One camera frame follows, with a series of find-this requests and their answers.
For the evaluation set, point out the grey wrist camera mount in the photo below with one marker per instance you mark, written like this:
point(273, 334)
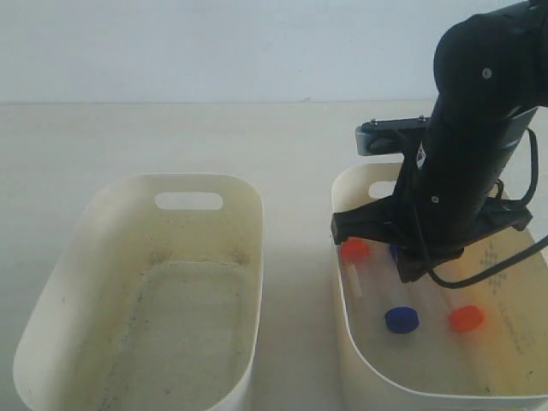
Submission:
point(383, 137)

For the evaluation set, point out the cream plastic bin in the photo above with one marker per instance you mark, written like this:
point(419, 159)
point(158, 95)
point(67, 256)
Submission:
point(154, 304)
point(502, 365)

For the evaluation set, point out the blue cap tube front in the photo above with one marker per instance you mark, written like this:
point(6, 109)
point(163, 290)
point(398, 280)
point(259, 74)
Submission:
point(400, 314)

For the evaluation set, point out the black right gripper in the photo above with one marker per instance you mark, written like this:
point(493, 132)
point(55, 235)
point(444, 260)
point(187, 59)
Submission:
point(433, 215)

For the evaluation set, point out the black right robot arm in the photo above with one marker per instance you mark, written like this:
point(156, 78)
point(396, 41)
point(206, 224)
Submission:
point(470, 169)

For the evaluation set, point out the orange cap tube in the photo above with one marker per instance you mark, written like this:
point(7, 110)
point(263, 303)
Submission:
point(459, 310)
point(354, 255)

